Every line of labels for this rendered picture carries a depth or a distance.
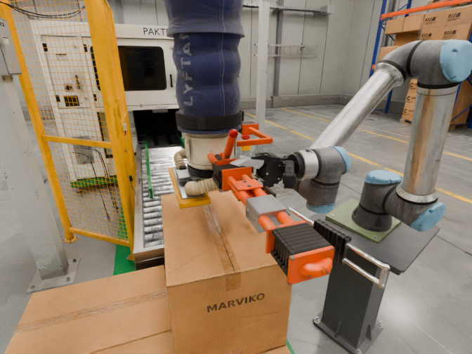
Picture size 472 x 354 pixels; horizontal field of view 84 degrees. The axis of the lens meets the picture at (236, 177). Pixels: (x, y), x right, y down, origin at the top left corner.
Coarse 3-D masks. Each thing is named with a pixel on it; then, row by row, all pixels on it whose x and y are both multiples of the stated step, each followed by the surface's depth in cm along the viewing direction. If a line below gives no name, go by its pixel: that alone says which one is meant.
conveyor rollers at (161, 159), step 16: (144, 160) 297; (160, 160) 302; (160, 176) 254; (144, 192) 226; (160, 192) 222; (144, 208) 196; (160, 208) 197; (144, 224) 178; (160, 224) 182; (160, 240) 159
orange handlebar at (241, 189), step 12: (252, 132) 121; (240, 144) 102; (252, 144) 104; (228, 180) 68; (252, 180) 65; (240, 192) 60; (252, 192) 63; (264, 192) 60; (264, 216) 50; (288, 216) 50; (264, 228) 48; (312, 264) 38; (324, 264) 38; (312, 276) 38
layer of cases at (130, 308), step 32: (64, 288) 125; (96, 288) 125; (128, 288) 125; (160, 288) 125; (32, 320) 109; (64, 320) 109; (96, 320) 109; (128, 320) 109; (160, 320) 109; (32, 352) 97; (64, 352) 97; (96, 352) 98; (128, 352) 97; (160, 352) 97; (288, 352) 97
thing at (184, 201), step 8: (168, 168) 109; (184, 168) 101; (176, 176) 99; (176, 184) 94; (184, 184) 92; (176, 192) 88; (184, 192) 86; (184, 200) 82; (192, 200) 82; (200, 200) 82; (208, 200) 83
